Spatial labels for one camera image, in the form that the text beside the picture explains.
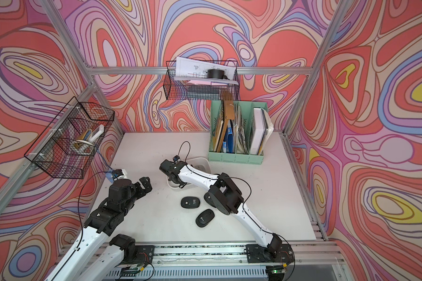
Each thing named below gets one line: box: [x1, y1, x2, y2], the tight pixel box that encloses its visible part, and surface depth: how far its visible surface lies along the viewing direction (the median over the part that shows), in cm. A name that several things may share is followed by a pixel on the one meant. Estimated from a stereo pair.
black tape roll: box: [207, 69, 225, 80], surface depth 84 cm
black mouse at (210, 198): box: [203, 192, 217, 208], surface depth 88 cm
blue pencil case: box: [105, 168, 124, 184], surface depth 67 cm
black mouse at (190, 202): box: [180, 196, 201, 209], surface depth 88 cm
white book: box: [250, 107, 274, 156], surface depth 92 cm
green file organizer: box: [208, 99, 269, 166], surface depth 98 cm
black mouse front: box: [195, 208, 216, 228], surface depth 84 cm
